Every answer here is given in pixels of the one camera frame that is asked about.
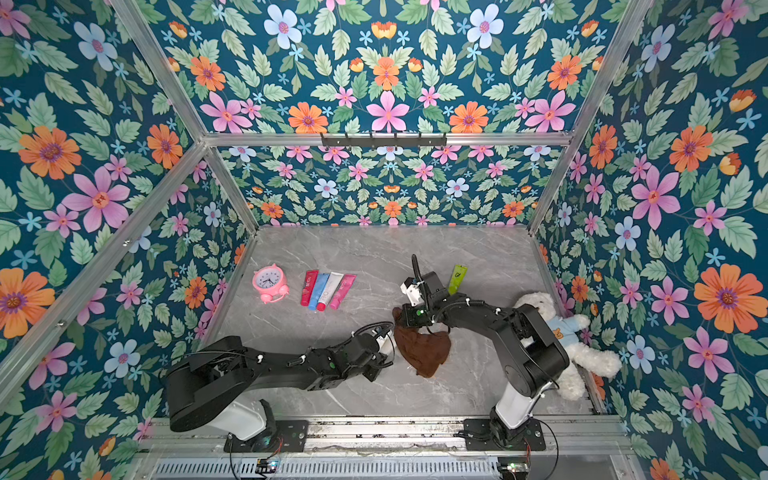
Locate brown cloth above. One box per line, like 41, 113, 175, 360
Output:
392, 307, 452, 378

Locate pink toothpaste tube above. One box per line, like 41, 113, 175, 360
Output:
329, 274, 356, 310

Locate white toothpaste tube red cap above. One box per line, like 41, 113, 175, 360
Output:
316, 272, 344, 312

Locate blue toothpaste tube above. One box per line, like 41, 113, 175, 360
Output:
308, 273, 330, 311

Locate magenta toothpaste tube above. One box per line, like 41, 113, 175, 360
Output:
301, 270, 319, 307

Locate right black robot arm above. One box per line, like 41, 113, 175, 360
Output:
399, 271, 570, 450

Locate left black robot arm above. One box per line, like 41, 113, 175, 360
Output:
165, 322, 394, 432

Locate green toothpaste tube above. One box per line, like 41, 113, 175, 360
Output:
448, 264, 468, 295

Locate pink alarm clock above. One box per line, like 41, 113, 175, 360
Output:
252, 264, 290, 304

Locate white teddy bear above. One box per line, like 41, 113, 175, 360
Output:
515, 292, 621, 401

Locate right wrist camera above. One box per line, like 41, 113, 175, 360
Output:
400, 277, 425, 307

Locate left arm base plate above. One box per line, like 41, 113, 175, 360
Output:
224, 420, 309, 454

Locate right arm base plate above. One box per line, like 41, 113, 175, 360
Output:
456, 418, 546, 452

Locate metal hook rail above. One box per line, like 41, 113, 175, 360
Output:
320, 133, 448, 149

